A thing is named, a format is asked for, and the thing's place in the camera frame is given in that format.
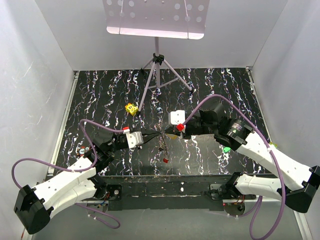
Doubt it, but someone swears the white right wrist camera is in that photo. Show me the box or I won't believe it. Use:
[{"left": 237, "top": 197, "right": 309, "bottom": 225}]
[{"left": 168, "top": 110, "right": 186, "bottom": 133}]

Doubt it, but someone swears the lilac music stand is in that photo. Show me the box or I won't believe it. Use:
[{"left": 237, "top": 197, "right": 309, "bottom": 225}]
[{"left": 102, "top": 0, "right": 210, "bottom": 113}]

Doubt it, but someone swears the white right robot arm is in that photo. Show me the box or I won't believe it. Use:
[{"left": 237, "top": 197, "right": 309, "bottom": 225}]
[{"left": 166, "top": 102, "right": 320, "bottom": 213}]

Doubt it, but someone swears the green tag key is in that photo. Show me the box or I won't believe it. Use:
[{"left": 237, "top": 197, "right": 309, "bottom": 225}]
[{"left": 223, "top": 147, "right": 231, "bottom": 153}]

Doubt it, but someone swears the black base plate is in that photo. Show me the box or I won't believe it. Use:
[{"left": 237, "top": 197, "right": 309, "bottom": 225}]
[{"left": 82, "top": 174, "right": 286, "bottom": 212}]

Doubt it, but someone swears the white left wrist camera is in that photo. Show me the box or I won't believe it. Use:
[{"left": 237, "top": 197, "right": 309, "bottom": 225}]
[{"left": 122, "top": 127, "right": 144, "bottom": 149}]

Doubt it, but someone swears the metal key ring disc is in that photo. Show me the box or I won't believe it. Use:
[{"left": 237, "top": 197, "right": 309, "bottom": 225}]
[{"left": 159, "top": 132, "right": 170, "bottom": 159}]

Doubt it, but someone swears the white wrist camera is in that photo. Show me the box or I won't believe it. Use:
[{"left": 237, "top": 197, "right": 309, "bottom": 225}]
[
  {"left": 122, "top": 127, "right": 144, "bottom": 149},
  {"left": 168, "top": 110, "right": 186, "bottom": 133}
]

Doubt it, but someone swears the red owl toy block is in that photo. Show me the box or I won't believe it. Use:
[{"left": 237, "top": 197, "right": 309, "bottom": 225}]
[{"left": 77, "top": 146, "right": 90, "bottom": 157}]

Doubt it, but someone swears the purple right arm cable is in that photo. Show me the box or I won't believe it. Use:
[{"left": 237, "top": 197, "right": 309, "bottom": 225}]
[{"left": 183, "top": 94, "right": 287, "bottom": 240}]

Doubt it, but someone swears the yellow toy block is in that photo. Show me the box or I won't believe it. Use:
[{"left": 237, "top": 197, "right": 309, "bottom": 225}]
[{"left": 125, "top": 103, "right": 139, "bottom": 116}]

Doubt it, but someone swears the yellow tag key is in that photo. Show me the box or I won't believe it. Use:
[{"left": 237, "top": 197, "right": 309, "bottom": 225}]
[{"left": 166, "top": 133, "right": 178, "bottom": 140}]

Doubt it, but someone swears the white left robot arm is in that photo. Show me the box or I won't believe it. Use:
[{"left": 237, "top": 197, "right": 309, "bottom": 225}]
[{"left": 13, "top": 130, "right": 161, "bottom": 235}]

